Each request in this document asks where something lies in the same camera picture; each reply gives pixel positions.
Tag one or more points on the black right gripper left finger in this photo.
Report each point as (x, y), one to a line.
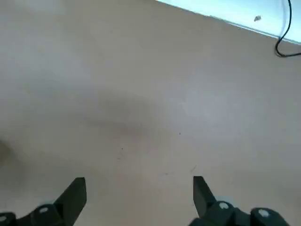
(70, 200)

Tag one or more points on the small paper scrap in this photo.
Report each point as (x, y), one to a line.
(257, 18)

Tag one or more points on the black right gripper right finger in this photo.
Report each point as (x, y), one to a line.
(204, 202)

